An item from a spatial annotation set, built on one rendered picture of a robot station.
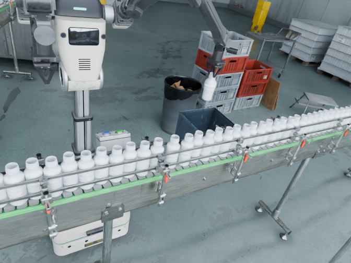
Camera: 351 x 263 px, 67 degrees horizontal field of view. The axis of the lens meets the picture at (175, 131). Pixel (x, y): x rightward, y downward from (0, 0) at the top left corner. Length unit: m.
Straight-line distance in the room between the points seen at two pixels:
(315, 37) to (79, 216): 7.57
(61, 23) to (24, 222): 0.87
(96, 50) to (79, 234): 1.17
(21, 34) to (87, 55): 3.33
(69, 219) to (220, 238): 1.45
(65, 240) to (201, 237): 1.02
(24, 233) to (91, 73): 0.82
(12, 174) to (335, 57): 7.34
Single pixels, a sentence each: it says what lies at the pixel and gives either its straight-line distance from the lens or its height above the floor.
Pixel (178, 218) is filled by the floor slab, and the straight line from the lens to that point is 2.36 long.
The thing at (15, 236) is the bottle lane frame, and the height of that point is 0.87.
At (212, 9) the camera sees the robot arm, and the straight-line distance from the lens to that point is 1.26.
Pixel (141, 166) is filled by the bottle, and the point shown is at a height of 1.06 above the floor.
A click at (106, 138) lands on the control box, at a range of 1.19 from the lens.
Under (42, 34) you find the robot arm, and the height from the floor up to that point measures 1.57.
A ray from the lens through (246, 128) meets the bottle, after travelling 1.41.
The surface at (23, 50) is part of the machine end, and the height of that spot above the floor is 0.26.
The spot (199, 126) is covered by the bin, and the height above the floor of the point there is 0.80.
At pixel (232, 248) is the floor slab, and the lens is 2.33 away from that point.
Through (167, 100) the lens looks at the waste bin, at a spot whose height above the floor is 0.45.
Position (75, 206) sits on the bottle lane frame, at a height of 0.95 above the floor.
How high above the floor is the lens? 1.81
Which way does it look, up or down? 33 degrees down
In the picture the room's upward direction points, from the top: 11 degrees clockwise
